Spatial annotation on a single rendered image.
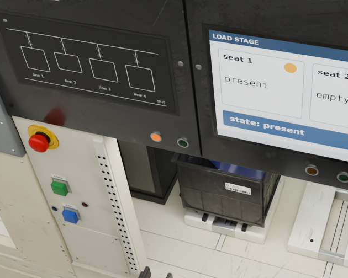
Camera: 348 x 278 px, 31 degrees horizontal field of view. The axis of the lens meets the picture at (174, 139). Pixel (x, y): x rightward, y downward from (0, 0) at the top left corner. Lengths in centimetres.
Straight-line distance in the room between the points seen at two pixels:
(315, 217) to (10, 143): 77
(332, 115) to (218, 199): 65
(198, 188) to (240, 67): 65
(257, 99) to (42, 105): 42
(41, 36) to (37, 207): 55
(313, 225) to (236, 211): 20
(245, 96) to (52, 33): 32
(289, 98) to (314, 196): 77
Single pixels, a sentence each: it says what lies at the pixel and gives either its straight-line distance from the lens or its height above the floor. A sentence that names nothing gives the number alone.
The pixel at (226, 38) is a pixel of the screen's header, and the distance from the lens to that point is 88.
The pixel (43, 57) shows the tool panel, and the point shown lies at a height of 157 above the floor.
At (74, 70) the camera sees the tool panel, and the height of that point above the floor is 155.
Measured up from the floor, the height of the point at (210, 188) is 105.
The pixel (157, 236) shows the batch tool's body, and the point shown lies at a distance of 165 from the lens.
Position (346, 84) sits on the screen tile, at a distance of 88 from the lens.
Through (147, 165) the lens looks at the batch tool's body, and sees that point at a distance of 159.
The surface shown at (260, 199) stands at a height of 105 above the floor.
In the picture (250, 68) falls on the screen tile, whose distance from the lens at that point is 91.
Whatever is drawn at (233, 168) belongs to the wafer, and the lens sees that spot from 165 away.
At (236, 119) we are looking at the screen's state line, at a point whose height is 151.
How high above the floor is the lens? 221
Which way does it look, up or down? 46 degrees down
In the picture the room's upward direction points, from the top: 9 degrees counter-clockwise
